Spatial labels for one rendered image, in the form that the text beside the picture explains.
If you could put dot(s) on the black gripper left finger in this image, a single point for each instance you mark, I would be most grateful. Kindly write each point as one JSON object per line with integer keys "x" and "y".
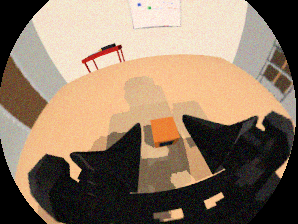
{"x": 122, "y": 159}

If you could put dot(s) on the orange block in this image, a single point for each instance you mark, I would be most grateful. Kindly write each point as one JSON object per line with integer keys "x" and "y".
{"x": 164, "y": 132}

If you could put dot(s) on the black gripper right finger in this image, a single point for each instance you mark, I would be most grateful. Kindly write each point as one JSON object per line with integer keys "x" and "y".
{"x": 215, "y": 140}

